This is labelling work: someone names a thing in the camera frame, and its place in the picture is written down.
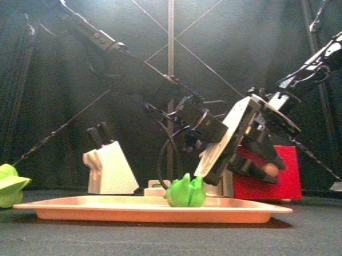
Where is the red toy drawer cabinet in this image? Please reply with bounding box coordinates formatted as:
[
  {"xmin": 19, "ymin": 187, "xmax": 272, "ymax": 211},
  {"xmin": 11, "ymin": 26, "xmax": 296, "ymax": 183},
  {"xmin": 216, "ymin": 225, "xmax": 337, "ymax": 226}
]
[{"xmin": 232, "ymin": 144, "xmax": 304, "ymax": 201}]

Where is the white block beside red cabinet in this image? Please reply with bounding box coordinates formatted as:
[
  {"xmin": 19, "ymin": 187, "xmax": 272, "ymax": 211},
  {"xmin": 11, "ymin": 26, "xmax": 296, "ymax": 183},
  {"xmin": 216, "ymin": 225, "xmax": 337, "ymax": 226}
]
[{"xmin": 205, "ymin": 168, "xmax": 236, "ymax": 198}]

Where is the green toy lettuce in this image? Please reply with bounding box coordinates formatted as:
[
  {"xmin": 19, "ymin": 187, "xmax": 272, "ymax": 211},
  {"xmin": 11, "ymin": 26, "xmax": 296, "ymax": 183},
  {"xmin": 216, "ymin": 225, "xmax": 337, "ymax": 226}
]
[{"xmin": 162, "ymin": 172, "xmax": 209, "ymax": 208}]

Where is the small cream toy block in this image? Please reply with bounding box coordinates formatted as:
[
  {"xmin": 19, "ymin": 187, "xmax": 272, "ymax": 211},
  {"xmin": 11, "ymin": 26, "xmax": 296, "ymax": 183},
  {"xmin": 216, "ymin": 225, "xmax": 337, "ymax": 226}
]
[{"xmin": 143, "ymin": 179, "xmax": 174, "ymax": 197}]

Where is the thin diagonal brace rod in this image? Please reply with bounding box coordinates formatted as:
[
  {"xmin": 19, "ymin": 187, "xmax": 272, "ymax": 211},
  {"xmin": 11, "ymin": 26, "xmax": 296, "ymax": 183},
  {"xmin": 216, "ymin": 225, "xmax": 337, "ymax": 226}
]
[
  {"xmin": 13, "ymin": 0, "xmax": 226, "ymax": 167},
  {"xmin": 130, "ymin": 0, "xmax": 246, "ymax": 98}
]

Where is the orange plastic tray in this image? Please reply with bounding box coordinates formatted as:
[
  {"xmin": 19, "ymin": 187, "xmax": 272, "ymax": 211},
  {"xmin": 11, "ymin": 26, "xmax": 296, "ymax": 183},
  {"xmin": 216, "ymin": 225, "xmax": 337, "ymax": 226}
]
[{"xmin": 13, "ymin": 194, "xmax": 294, "ymax": 225}]

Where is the wooden knife block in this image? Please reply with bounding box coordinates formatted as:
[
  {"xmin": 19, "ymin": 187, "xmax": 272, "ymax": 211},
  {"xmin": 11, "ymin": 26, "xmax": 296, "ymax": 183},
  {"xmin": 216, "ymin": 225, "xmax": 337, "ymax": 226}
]
[{"xmin": 82, "ymin": 140, "xmax": 141, "ymax": 196}]

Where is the light green toy vegetable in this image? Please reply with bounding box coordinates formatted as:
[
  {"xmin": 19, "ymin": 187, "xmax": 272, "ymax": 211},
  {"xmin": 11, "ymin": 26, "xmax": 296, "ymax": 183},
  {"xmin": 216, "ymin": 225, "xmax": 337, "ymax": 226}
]
[{"xmin": 0, "ymin": 162, "xmax": 34, "ymax": 210}]

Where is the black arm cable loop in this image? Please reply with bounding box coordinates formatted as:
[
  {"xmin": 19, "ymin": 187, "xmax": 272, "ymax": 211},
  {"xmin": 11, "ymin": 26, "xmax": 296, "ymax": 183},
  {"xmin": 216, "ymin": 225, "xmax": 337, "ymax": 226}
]
[{"xmin": 156, "ymin": 125, "xmax": 189, "ymax": 192}]

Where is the black toy knife handle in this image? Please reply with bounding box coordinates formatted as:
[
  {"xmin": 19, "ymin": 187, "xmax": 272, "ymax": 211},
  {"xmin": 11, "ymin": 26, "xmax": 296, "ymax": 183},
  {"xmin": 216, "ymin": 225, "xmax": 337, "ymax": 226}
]
[
  {"xmin": 98, "ymin": 121, "xmax": 117, "ymax": 145},
  {"xmin": 86, "ymin": 126, "xmax": 106, "ymax": 150}
]

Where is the dark vertical frame post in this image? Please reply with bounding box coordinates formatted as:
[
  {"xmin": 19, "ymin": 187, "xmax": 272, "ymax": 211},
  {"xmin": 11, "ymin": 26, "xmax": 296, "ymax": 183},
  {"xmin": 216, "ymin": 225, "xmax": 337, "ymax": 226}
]
[{"xmin": 301, "ymin": 0, "xmax": 329, "ymax": 148}]

